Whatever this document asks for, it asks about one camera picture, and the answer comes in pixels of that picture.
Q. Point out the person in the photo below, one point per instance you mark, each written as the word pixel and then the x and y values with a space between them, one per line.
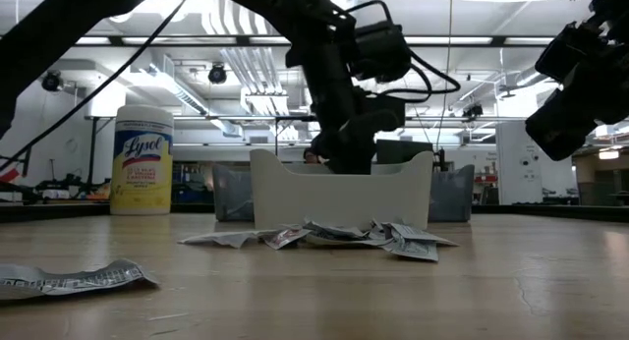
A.
pixel 310 155

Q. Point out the blue storage shelf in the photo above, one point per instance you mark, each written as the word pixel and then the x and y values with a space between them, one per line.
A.
pixel 191 187

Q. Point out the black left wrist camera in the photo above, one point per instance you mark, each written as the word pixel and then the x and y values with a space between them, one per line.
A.
pixel 381 50

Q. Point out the red printed white packet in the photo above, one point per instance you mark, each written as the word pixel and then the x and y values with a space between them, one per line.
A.
pixel 287 238

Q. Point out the white square column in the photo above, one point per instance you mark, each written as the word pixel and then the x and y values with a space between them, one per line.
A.
pixel 516 173

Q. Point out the black computer monitor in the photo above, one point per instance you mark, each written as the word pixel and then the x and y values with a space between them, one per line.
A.
pixel 403 151

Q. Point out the white plastic bin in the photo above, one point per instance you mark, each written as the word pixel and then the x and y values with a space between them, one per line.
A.
pixel 339 197

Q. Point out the yellow Lysol wipes canister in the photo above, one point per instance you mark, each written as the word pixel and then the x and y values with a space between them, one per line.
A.
pixel 142 183

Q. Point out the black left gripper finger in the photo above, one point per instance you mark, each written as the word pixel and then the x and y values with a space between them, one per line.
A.
pixel 359 153
pixel 329 153

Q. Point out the silver foil packet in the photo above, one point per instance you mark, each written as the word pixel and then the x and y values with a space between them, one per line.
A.
pixel 74 281

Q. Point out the black ceiling spotlight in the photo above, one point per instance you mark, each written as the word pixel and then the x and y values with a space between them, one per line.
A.
pixel 51 80
pixel 472 111
pixel 216 73

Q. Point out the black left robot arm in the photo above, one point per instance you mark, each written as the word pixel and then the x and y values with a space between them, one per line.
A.
pixel 49 25

